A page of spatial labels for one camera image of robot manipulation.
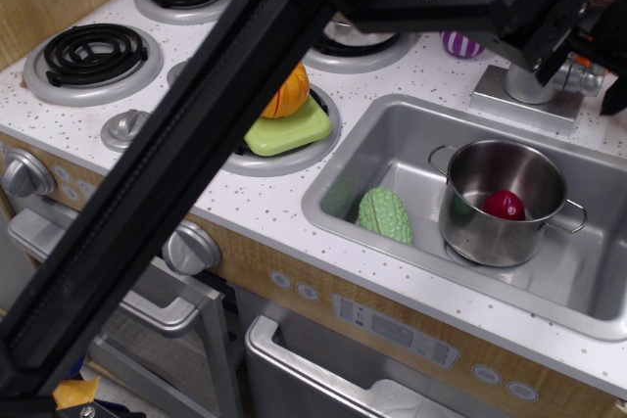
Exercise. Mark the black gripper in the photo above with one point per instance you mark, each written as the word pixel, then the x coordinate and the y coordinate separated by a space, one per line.
pixel 600 37

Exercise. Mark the silver faucet with lever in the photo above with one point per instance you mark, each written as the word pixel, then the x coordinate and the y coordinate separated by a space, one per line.
pixel 515 94

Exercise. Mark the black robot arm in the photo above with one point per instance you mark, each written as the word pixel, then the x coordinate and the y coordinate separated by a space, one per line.
pixel 236 70

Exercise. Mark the purple striped toy onion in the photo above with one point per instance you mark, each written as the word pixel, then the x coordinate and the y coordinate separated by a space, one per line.
pixel 459 45

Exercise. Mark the steel pot in sink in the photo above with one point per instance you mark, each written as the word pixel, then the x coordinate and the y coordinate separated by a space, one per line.
pixel 474 172

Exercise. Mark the red toy fruit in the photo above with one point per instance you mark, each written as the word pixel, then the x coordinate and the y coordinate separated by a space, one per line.
pixel 506 205

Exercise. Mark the small steel pot with lid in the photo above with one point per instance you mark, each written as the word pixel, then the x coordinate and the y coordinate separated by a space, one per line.
pixel 346 33

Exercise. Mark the silver sink basin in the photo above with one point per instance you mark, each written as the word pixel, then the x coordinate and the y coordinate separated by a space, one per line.
pixel 577 278

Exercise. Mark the rear right black burner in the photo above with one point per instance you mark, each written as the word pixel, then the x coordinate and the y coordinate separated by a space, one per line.
pixel 379 60

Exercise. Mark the green toy bitter gourd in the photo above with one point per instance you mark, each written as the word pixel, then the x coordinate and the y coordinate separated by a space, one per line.
pixel 383 212

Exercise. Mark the orange toy pumpkin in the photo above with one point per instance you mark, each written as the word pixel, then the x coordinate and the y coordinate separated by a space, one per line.
pixel 291 95

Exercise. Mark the light green square plate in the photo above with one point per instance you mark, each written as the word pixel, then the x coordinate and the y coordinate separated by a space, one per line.
pixel 271 137

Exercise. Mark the front right black burner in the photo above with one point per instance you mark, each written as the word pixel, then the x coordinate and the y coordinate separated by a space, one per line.
pixel 243 162

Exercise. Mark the silver stovetop knob middle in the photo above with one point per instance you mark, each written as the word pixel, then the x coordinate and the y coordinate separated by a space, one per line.
pixel 175 72

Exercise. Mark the silver stovetop knob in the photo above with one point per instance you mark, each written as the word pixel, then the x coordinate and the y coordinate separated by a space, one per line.
pixel 119 131
pixel 175 72

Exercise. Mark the silver dishwasher door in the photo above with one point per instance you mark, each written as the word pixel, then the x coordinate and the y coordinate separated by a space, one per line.
pixel 285 384

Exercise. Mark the right silver oven knob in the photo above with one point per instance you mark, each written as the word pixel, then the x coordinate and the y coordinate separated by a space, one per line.
pixel 190 250

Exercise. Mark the silver oven knob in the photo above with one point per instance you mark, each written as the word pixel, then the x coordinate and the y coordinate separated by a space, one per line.
pixel 26 176
pixel 190 250

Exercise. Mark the silver stovetop knob front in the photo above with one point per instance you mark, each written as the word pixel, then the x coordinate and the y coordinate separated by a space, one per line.
pixel 119 131

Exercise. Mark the front left black burner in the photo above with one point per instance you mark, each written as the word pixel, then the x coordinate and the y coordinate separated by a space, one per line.
pixel 92 65

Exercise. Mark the left silver oven knob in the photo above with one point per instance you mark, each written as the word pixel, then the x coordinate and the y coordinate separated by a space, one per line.
pixel 26 176

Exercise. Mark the orange yellow tape piece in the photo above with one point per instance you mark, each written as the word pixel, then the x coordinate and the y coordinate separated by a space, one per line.
pixel 70 393

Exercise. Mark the silver oven door handle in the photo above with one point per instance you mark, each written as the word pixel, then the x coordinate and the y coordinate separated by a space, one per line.
pixel 167 302

